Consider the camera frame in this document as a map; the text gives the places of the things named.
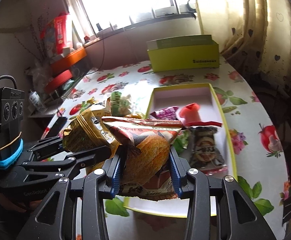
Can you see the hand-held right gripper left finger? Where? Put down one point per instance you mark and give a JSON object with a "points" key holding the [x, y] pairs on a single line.
{"points": [[116, 177]]}

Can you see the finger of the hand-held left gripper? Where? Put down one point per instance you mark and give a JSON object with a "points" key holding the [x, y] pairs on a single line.
{"points": [[50, 146], [85, 158]]}

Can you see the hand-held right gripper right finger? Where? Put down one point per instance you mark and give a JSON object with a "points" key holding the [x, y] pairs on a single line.
{"points": [[175, 177]]}

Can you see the gold crinkled snack bag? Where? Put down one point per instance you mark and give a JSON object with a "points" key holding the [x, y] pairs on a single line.
{"points": [[85, 132]]}

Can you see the orange and white chip bag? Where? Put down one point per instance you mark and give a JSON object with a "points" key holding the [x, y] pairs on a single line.
{"points": [[145, 150]]}

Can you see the dark brown snack packet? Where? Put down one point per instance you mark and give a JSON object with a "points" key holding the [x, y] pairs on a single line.
{"points": [[205, 150]]}

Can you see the red strip snack packet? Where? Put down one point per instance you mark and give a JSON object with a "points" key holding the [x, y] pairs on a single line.
{"points": [[210, 124]]}

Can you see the gold foil snack bar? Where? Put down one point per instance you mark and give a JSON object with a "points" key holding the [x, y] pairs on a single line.
{"points": [[135, 115]]}

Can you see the red jelly cup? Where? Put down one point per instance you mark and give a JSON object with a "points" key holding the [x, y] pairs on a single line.
{"points": [[189, 113]]}

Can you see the clear green label snack packet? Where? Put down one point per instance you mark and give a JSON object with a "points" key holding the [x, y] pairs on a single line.
{"points": [[116, 101]]}

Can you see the purple snack packet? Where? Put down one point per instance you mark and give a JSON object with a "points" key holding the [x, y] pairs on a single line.
{"points": [[166, 112]]}

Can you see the shallow yellow-green box tray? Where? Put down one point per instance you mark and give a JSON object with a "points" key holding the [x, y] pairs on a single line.
{"points": [[183, 95]]}

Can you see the black phone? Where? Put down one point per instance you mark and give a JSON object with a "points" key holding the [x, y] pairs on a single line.
{"points": [[58, 127]]}

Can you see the white bottle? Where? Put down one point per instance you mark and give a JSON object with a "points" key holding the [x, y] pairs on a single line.
{"points": [[36, 101]]}

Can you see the orange tray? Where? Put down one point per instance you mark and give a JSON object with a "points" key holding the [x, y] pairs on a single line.
{"points": [[73, 57]]}

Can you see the red printed carton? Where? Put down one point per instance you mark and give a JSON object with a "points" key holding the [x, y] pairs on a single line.
{"points": [[58, 35]]}

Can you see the fruit and flower printed tablecloth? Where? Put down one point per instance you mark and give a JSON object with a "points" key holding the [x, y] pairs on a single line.
{"points": [[255, 110]]}

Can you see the upright yellow-green cardboard box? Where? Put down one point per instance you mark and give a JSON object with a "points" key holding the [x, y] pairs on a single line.
{"points": [[180, 60]]}

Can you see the window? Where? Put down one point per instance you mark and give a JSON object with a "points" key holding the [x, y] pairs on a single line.
{"points": [[135, 0]]}

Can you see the heart print curtain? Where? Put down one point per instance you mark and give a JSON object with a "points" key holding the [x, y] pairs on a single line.
{"points": [[260, 30]]}

